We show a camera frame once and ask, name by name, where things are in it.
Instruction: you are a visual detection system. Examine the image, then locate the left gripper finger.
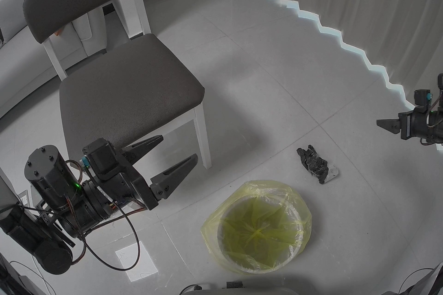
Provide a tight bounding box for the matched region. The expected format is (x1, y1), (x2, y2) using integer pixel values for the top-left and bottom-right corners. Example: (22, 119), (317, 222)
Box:
(150, 153), (199, 201)
(125, 135), (164, 165)

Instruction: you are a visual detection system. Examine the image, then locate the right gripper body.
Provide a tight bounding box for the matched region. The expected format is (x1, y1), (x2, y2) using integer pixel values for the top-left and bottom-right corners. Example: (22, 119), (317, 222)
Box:
(398, 110), (438, 142)

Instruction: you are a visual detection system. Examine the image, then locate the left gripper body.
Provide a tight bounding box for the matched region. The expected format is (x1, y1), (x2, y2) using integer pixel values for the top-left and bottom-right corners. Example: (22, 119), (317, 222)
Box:
(71, 150), (160, 235)

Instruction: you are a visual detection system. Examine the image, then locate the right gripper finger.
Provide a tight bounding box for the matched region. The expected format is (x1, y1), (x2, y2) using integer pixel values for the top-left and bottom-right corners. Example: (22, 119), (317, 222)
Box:
(377, 119), (401, 134)

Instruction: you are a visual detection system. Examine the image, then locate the yellow plastic bag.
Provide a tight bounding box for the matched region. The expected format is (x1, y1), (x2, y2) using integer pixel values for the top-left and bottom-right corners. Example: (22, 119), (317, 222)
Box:
(201, 180), (313, 275)

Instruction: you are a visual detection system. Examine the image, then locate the crumpled black plastic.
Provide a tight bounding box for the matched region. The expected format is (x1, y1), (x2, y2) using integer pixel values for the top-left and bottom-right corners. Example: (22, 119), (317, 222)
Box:
(296, 144), (339, 185)

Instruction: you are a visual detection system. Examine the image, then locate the white trash bin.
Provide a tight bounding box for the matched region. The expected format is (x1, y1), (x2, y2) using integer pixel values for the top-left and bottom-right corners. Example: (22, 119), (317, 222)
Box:
(216, 196), (303, 274)

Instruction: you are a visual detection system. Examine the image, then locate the grey and white chair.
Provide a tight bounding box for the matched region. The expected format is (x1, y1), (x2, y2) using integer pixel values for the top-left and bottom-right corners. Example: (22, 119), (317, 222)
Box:
(22, 0), (212, 170)

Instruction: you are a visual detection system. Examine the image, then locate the light grey sofa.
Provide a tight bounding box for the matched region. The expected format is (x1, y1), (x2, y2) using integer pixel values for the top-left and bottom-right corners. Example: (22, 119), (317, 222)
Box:
(0, 0), (108, 121)

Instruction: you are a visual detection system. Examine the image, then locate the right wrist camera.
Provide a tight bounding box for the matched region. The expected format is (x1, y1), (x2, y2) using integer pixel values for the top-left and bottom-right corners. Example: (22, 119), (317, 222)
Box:
(415, 90), (433, 108)

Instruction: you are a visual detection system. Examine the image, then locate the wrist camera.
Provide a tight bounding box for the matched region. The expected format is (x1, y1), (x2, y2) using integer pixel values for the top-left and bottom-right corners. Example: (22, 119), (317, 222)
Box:
(81, 138), (122, 182)
(415, 90), (433, 108)

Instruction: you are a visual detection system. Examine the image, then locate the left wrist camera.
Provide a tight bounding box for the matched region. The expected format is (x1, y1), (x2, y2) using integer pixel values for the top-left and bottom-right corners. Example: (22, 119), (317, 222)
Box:
(81, 138), (122, 182)

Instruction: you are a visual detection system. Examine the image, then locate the black cable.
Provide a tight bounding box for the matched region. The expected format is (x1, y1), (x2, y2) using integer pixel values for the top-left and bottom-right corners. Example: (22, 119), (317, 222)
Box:
(74, 204), (141, 271)
(178, 283), (203, 295)

